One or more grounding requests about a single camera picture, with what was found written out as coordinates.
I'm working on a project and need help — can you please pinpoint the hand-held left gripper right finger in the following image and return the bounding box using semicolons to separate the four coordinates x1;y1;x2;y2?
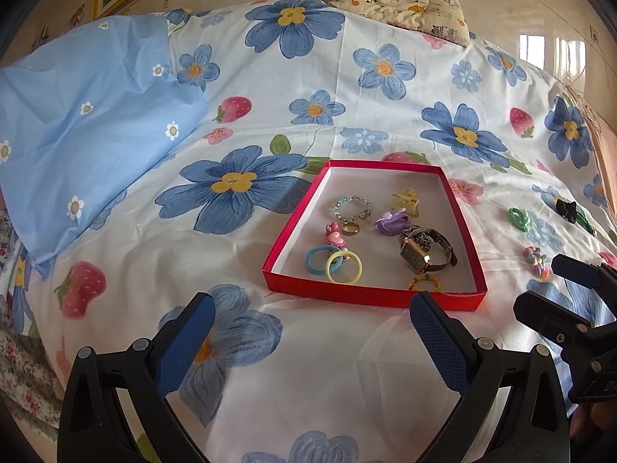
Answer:
410;291;572;463

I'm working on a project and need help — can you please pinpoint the panda print pillow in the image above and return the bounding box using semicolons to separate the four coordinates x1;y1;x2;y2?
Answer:
330;0;471;48

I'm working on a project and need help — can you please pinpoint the silver chain bracelet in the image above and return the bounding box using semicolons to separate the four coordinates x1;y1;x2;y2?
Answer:
401;226;433;248

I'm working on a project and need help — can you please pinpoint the red cardboard box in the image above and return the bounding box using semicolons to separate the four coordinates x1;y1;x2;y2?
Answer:
261;159;487;312

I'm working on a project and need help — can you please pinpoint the green hair tie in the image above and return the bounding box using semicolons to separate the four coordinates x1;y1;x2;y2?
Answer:
506;207;531;233

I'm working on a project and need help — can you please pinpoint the yellow hair claw clip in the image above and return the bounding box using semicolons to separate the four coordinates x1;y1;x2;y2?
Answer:
390;190;420;216

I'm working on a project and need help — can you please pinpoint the small yellow orange hair tie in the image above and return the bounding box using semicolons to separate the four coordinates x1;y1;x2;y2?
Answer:
409;274;443;293

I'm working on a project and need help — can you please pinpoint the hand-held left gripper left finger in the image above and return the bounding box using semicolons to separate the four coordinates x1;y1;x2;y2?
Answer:
57;292;216;463

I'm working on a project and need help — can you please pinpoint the floral quilt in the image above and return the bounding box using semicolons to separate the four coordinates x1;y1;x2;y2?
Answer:
0;193;64;431

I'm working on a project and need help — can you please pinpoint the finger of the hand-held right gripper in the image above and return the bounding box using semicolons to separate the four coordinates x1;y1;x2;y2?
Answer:
512;292;598;348
551;253;617;286

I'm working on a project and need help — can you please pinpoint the blue hair tie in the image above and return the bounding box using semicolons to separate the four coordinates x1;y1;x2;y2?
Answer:
305;245;344;273

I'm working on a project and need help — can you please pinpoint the floral strawberry bedsheet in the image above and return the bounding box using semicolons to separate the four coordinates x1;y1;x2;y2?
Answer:
0;0;617;463

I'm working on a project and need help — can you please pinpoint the purple bow hair tie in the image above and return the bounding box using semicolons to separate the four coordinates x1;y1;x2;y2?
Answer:
375;208;412;236

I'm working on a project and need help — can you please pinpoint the pastel bead hair accessory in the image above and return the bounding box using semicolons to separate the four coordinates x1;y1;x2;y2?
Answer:
523;245;551;282

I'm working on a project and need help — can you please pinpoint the pastel glass bead bracelet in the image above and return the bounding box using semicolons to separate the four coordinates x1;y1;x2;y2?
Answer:
332;195;375;223

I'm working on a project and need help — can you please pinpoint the brown strap wristwatch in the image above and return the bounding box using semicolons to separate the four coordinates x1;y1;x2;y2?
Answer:
399;228;458;274

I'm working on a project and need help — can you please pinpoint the light blue pillow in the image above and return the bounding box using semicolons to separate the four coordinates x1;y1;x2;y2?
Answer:
0;14;208;281

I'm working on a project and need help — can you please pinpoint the black bow hair clip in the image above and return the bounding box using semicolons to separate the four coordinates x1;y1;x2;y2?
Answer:
555;198;580;225

